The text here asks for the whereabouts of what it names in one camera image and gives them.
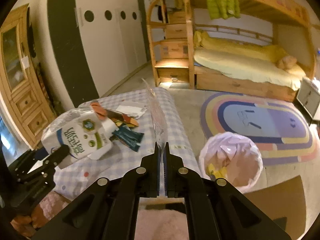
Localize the white tissue paper pack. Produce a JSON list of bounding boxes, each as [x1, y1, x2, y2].
[[41, 106, 117, 163]]

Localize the wooden cabinet with glass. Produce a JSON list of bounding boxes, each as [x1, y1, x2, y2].
[[1, 4, 55, 149]]

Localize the white nightstand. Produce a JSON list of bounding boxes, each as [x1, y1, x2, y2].
[[297, 77, 320, 121]]

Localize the plush toy on bed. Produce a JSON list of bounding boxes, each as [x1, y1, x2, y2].
[[276, 55, 297, 70]]

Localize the white wardrobe with holes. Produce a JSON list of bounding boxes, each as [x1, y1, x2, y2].
[[47, 0, 147, 107]]

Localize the wooden bunk bed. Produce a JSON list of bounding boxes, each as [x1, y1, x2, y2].
[[188, 0, 316, 102]]

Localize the rainbow oval rug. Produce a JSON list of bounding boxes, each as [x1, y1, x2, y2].
[[200, 92, 319, 166]]

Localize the clear plastic wrapper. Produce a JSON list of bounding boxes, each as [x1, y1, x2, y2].
[[142, 78, 168, 152]]

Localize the wooden staircase drawers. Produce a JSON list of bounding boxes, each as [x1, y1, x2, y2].
[[146, 0, 195, 89]]

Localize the yellow bedding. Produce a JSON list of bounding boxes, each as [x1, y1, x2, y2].
[[194, 30, 306, 91]]

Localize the white paper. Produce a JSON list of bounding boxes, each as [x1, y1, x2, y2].
[[116, 100, 147, 119]]

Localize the dark teal snack wrapper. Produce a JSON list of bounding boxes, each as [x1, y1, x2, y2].
[[112, 124, 144, 152]]

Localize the green puffer jacket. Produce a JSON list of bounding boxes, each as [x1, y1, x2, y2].
[[206, 0, 241, 20]]

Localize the orange fuzzy sock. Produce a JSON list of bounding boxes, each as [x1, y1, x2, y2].
[[90, 101, 107, 120]]

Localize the blue checked tablecloth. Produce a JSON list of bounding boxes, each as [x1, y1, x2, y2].
[[54, 88, 200, 200]]

